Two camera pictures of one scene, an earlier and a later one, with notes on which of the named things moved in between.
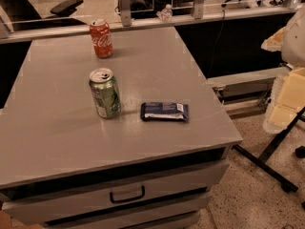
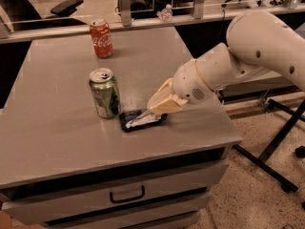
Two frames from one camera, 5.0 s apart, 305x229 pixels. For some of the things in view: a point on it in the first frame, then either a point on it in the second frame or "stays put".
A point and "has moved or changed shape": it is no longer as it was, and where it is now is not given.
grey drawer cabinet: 135,140 stays put
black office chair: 15,3 stays put
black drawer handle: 121,200 stays put
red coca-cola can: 101,37 stays put
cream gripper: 294,43 → 188,81
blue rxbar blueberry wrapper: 165,112 has moved or changed shape
